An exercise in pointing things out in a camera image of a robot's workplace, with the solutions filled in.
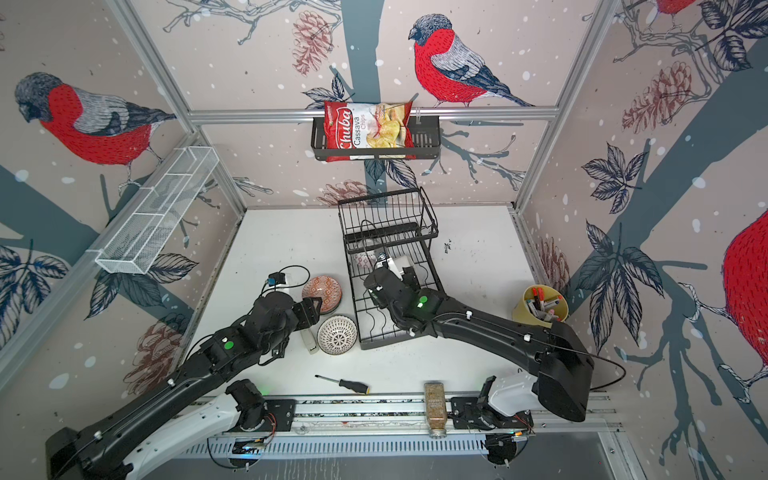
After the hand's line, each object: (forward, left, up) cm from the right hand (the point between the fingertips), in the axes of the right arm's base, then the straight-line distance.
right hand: (384, 282), depth 79 cm
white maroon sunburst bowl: (-8, +14, -16) cm, 23 cm away
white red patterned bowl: (+15, +9, -13) cm, 22 cm away
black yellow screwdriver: (-22, +7, -16) cm, 28 cm away
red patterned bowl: (+5, +19, -12) cm, 23 cm away
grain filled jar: (-27, -14, -13) cm, 33 cm away
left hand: (-6, +18, -1) cm, 19 cm away
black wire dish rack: (+35, -3, -14) cm, 38 cm away
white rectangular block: (-12, +21, -14) cm, 28 cm away
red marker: (+2, -43, -6) cm, 44 cm away
